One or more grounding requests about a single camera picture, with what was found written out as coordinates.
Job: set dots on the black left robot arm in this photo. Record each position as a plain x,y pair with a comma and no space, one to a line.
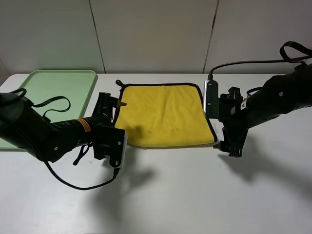
23,127

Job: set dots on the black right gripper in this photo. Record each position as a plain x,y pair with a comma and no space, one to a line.
233,132

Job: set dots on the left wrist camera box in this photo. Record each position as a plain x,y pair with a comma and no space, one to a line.
117,149

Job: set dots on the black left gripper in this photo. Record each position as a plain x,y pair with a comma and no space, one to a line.
102,121

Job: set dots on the clear tape strip right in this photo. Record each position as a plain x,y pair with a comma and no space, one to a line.
215,128

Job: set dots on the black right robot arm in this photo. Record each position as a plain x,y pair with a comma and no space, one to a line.
281,94

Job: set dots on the yellow towel with black trim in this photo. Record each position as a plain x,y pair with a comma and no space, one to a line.
168,115

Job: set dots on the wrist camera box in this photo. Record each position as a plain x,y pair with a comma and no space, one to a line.
211,100
117,149

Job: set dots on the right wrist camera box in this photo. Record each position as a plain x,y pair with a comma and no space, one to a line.
211,100

